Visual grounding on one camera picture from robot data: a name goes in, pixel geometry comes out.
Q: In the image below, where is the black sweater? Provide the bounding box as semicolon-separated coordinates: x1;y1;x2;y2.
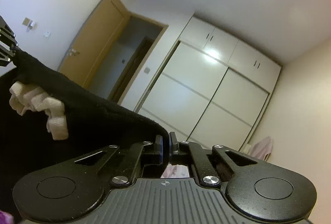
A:
1;50;169;222

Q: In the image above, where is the pink floral bed blanket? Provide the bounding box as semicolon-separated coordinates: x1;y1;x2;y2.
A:
0;164;190;224

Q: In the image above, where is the hanging pink garment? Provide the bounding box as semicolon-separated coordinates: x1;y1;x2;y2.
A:
249;137;274;161

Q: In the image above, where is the white sliding wardrobe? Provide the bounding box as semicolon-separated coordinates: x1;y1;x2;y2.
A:
139;17;281;150

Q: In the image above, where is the wooden door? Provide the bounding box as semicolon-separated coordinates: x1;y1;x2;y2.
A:
58;0;131;89

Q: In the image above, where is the wall socket plate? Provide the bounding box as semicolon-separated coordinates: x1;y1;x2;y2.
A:
22;18;31;26

